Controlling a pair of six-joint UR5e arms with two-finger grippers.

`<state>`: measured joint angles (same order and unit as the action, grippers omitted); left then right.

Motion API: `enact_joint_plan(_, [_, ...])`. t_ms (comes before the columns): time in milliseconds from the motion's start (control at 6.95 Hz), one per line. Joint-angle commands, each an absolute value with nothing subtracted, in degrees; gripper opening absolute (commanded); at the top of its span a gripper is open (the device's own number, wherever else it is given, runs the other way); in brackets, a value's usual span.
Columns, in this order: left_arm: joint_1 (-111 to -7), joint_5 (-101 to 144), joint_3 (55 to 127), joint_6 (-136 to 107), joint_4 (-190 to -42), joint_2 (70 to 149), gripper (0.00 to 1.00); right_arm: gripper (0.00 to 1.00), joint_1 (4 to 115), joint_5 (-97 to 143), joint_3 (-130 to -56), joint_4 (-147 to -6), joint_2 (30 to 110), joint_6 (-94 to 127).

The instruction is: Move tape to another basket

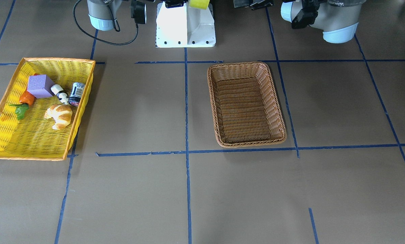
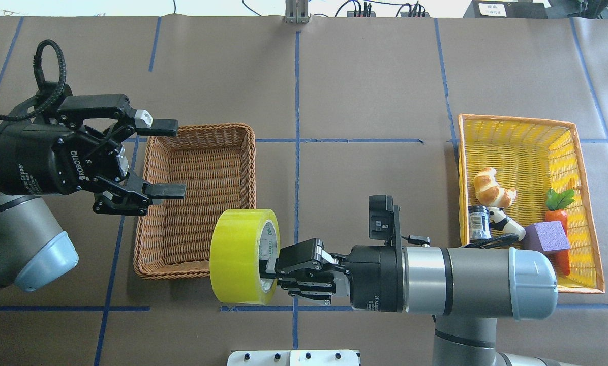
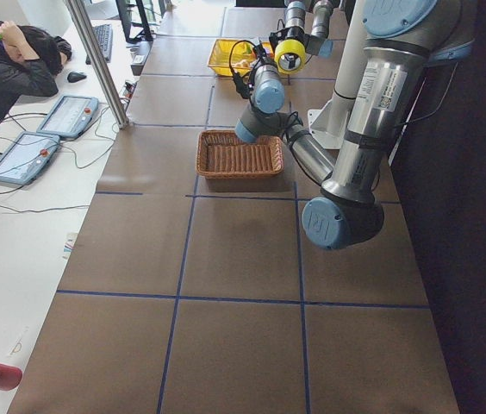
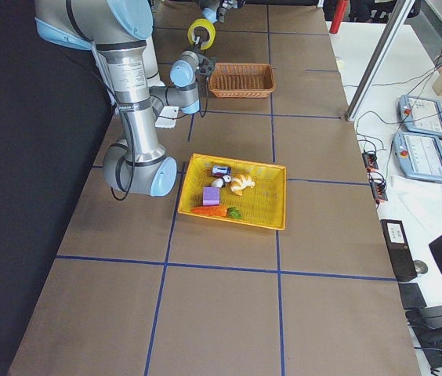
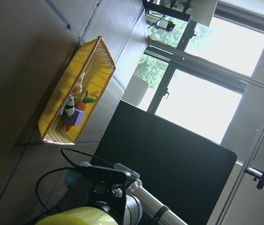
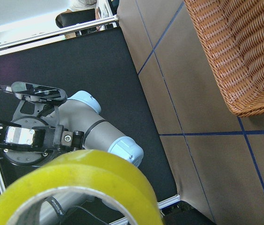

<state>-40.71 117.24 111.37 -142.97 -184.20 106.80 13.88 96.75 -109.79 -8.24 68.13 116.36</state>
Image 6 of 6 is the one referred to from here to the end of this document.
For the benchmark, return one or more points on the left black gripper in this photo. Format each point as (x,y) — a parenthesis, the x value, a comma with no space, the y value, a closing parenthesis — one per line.
(36,146)

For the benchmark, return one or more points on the yellow tape roll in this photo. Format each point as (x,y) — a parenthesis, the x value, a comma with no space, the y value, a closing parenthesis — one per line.
(109,177)

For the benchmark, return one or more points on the aluminium frame post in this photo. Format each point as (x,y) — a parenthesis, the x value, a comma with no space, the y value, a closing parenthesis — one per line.
(52,36)

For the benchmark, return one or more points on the brown wicker basket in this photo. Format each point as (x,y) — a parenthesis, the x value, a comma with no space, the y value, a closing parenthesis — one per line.
(231,33)

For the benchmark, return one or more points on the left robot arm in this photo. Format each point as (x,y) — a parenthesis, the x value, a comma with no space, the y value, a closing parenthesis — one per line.
(47,124)

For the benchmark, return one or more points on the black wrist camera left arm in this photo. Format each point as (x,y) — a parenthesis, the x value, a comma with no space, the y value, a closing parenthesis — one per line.
(36,93)

